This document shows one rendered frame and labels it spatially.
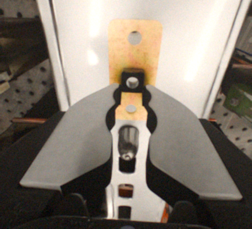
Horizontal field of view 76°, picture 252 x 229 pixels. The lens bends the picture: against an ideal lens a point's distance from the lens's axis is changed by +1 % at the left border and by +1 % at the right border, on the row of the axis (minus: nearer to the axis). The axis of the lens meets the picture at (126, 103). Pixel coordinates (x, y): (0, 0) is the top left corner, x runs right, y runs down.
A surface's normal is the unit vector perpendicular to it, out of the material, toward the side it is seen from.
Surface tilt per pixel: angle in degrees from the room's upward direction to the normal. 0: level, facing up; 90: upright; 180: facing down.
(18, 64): 90
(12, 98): 0
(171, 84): 0
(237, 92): 78
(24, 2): 0
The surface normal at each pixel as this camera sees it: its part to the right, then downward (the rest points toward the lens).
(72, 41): -0.05, 0.52
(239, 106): -0.99, 0.06
